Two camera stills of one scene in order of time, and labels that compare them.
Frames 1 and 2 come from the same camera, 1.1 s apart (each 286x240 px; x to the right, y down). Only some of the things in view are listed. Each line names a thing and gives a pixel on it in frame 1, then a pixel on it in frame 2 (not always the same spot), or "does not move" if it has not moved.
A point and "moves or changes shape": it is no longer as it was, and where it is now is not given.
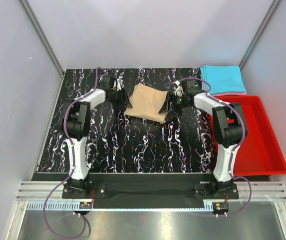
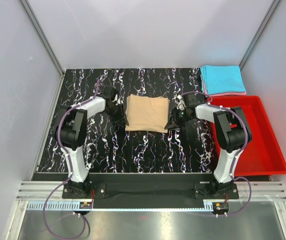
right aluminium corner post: [275, 4] does not move
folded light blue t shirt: [222, 79] does not move
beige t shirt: [146, 102] moves or changes shape
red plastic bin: [261, 153] does not move
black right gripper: [171, 98] -> [173, 122]
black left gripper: [124, 99] -> [121, 117]
